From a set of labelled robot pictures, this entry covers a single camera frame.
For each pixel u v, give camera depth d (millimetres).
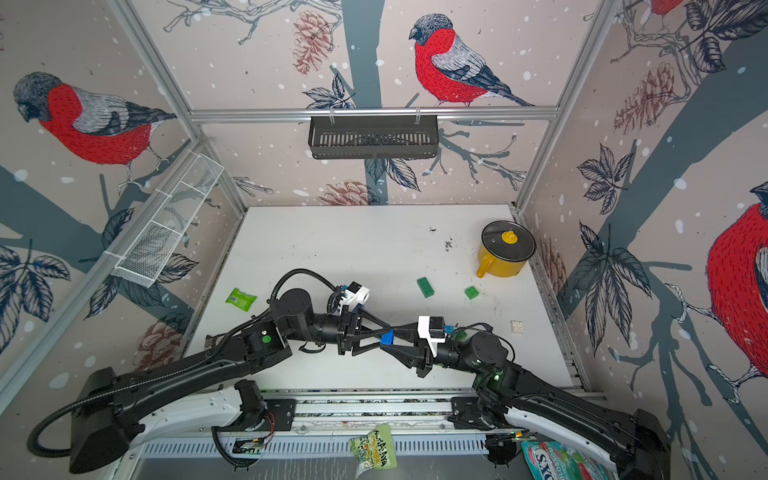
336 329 569
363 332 557
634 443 445
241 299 951
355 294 642
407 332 589
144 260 796
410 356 551
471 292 951
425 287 966
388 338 608
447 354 569
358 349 598
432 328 509
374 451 682
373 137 1061
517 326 876
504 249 968
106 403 417
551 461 653
